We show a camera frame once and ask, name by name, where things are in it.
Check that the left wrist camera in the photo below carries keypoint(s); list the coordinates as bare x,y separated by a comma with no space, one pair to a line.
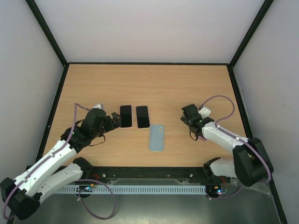
97,107

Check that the pink phone case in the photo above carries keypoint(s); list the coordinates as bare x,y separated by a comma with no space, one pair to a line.
132,116

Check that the cream white phone case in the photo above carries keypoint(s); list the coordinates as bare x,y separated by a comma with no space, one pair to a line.
148,116

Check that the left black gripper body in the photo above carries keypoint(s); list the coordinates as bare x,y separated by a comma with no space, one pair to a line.
110,126

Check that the light blue phone case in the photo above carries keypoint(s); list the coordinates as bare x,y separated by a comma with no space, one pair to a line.
156,138

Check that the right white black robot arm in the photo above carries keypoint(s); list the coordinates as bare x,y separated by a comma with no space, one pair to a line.
250,164

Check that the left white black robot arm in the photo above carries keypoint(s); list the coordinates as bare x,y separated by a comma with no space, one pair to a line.
24,194

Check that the white slotted cable duct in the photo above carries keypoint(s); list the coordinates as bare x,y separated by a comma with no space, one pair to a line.
135,190

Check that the black aluminium frame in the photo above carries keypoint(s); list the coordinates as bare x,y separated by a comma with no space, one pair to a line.
202,175

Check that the black screen phone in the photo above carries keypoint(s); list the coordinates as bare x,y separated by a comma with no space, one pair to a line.
126,116

